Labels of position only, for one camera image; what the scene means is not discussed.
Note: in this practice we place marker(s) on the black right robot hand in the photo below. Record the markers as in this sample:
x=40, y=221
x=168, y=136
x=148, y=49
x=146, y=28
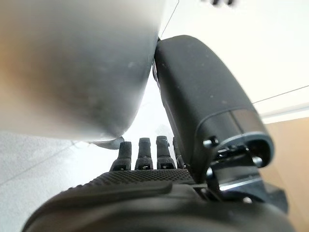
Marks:
x=154, y=203

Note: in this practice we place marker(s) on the light wooden panel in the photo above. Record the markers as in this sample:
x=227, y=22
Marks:
x=290, y=169

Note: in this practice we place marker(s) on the grey robot body shell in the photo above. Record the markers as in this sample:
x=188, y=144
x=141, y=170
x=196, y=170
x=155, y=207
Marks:
x=79, y=72

